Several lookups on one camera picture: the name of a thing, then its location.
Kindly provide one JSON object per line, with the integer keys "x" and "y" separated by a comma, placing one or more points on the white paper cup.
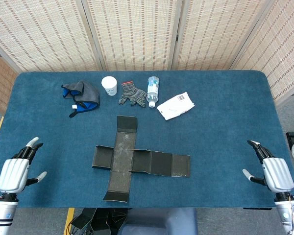
{"x": 109, "y": 85}

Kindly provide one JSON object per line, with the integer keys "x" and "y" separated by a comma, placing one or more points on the clear plastic water bottle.
{"x": 153, "y": 90}

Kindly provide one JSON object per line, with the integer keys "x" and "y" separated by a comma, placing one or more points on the grey and blue cloth bag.
{"x": 88, "y": 93}

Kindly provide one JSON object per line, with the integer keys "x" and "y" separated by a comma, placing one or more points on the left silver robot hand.
{"x": 12, "y": 173}

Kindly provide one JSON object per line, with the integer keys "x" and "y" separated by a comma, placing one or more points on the blue grey padded seat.
{"x": 161, "y": 222}

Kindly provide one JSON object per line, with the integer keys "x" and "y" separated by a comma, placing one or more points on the black cardboard sheet stack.
{"x": 100, "y": 220}

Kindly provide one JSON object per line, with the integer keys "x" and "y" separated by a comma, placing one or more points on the blue carpeted table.
{"x": 210, "y": 147}

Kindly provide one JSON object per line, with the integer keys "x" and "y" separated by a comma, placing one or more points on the striped knit glove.
{"x": 132, "y": 94}

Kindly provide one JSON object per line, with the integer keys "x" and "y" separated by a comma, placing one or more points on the beige woven screen panel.
{"x": 134, "y": 31}
{"x": 284, "y": 49}
{"x": 39, "y": 31}
{"x": 210, "y": 31}

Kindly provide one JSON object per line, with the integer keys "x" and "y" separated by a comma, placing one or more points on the black foldable cardboard box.
{"x": 122, "y": 159}

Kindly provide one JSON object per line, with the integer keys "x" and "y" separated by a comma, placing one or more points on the brown woven screen panel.
{"x": 0, "y": 80}

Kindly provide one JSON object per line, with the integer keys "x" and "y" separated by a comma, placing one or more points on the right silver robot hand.
{"x": 278, "y": 173}

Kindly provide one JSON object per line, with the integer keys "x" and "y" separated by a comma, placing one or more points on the white plastic package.
{"x": 175, "y": 106}

